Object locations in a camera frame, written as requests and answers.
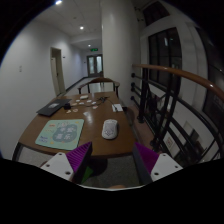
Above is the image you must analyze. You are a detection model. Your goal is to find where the open side door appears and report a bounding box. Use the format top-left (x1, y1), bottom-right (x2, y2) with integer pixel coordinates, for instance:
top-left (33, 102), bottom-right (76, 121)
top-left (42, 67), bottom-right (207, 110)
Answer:
top-left (50, 48), bottom-right (65, 96)

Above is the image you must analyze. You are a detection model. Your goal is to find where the green patterned mouse pad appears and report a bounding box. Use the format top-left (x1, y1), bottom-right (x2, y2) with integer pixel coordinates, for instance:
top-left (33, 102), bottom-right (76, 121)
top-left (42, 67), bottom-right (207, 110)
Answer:
top-left (35, 119), bottom-right (84, 151)

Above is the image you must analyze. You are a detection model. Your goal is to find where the wooden handrail with black balusters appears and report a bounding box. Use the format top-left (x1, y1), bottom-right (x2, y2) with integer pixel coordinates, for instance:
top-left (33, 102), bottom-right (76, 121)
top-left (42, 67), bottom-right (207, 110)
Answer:
top-left (131, 64), bottom-right (224, 167)

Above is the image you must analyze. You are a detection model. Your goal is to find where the white perforated computer mouse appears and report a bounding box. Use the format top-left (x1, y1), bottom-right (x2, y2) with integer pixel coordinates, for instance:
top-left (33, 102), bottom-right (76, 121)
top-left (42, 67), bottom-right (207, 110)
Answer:
top-left (102, 119), bottom-right (118, 140)

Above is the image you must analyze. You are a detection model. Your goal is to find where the double glass door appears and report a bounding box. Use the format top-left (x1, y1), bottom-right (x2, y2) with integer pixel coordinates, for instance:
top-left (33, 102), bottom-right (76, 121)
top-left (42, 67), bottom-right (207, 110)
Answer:
top-left (87, 55), bottom-right (103, 77)

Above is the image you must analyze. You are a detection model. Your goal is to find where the dark closed laptop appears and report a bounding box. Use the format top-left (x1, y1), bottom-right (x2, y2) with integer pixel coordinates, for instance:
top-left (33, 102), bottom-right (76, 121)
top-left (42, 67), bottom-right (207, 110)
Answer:
top-left (37, 99), bottom-right (69, 117)

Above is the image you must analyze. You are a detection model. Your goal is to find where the green exit sign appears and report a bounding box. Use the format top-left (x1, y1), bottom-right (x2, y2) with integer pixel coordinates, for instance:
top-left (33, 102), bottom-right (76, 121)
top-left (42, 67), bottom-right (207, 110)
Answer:
top-left (90, 48), bottom-right (98, 52)

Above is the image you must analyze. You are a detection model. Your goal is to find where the small black box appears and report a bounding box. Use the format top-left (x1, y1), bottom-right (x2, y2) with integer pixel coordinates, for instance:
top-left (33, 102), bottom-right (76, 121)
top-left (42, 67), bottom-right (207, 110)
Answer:
top-left (64, 103), bottom-right (71, 110)

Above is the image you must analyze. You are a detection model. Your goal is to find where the black cable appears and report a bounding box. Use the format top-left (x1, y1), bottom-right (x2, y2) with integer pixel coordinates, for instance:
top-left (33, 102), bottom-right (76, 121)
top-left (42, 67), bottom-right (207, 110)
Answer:
top-left (77, 96), bottom-right (110, 108)

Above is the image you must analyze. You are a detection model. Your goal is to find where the brown wooden table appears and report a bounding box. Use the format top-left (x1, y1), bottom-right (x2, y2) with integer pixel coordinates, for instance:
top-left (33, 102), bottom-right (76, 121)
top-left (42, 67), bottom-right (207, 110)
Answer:
top-left (12, 92), bottom-right (136, 161)

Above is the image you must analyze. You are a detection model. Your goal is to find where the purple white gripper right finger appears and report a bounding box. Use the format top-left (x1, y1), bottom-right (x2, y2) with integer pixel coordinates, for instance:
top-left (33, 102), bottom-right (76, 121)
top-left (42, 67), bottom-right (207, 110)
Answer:
top-left (134, 143), bottom-right (182, 183)

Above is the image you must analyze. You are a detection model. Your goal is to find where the wooden armchair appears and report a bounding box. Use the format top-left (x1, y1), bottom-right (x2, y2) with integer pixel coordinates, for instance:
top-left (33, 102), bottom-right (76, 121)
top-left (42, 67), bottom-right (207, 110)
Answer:
top-left (78, 77), bottom-right (120, 97)

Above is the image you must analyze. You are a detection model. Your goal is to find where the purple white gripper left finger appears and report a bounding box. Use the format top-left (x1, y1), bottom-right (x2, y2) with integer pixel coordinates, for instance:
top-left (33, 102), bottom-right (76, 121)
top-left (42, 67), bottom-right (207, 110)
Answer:
top-left (42, 142), bottom-right (92, 184)

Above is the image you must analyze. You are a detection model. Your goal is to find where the white notepad with pen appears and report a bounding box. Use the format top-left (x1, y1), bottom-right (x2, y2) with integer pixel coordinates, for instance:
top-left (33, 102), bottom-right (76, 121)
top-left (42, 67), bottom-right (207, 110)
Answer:
top-left (112, 104), bottom-right (123, 112)

